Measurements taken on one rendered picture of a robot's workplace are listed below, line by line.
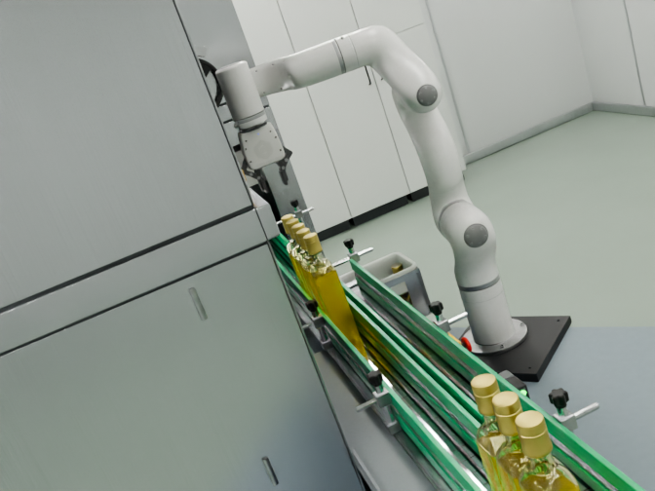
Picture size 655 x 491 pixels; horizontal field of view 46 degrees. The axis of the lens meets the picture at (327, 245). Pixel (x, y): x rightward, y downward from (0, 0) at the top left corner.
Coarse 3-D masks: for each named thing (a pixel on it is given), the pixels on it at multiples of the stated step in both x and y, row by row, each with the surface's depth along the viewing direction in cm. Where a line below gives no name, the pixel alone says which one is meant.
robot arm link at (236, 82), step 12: (216, 72) 188; (228, 72) 187; (240, 72) 187; (228, 84) 188; (240, 84) 188; (252, 84) 190; (228, 96) 189; (240, 96) 189; (252, 96) 190; (228, 108) 193; (240, 108) 190; (252, 108) 190
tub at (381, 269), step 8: (384, 256) 243; (392, 256) 243; (400, 256) 240; (368, 264) 242; (376, 264) 242; (384, 264) 243; (392, 264) 244; (408, 264) 234; (352, 272) 241; (376, 272) 243; (384, 272) 243; (392, 272) 244; (400, 272) 228; (344, 280) 240; (352, 280) 241; (384, 280) 226
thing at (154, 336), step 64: (0, 0) 109; (64, 0) 112; (128, 0) 114; (0, 64) 111; (64, 64) 114; (128, 64) 116; (192, 64) 119; (0, 128) 113; (64, 128) 116; (128, 128) 118; (192, 128) 121; (0, 192) 115; (64, 192) 118; (128, 192) 121; (192, 192) 123; (0, 256) 117; (64, 256) 120; (128, 256) 123; (192, 256) 125; (256, 256) 129; (0, 320) 119; (64, 320) 122; (128, 320) 125; (192, 320) 128; (256, 320) 132; (0, 384) 122; (64, 384) 125; (128, 384) 128; (192, 384) 131; (256, 384) 134; (320, 384) 138; (0, 448) 124; (64, 448) 127; (128, 448) 130; (192, 448) 134; (256, 448) 137; (320, 448) 141
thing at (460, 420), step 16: (272, 240) 283; (288, 256) 260; (352, 304) 186; (368, 320) 175; (368, 336) 181; (384, 336) 165; (384, 352) 171; (400, 352) 156; (400, 368) 162; (416, 368) 148; (416, 384) 154; (432, 384) 141; (432, 400) 146; (448, 400) 135; (448, 416) 140; (464, 416) 129; (464, 432) 134
